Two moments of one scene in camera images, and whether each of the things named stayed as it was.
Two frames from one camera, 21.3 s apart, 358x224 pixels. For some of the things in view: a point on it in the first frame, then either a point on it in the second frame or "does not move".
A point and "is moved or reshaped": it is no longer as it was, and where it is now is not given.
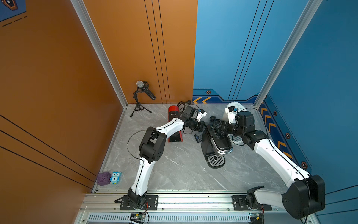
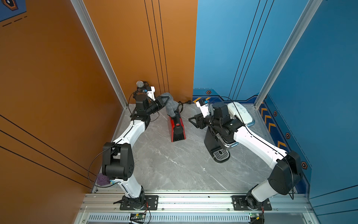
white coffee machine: x=232 y=110 does not move
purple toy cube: x=103 y=178 does not move
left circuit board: x=137 y=217 does not move
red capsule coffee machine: x=173 y=113 does not move
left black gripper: x=201 y=125 → x=159 y=103
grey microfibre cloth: x=198 y=136 → x=171 y=105
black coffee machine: x=215 y=146 is moved or reshaped
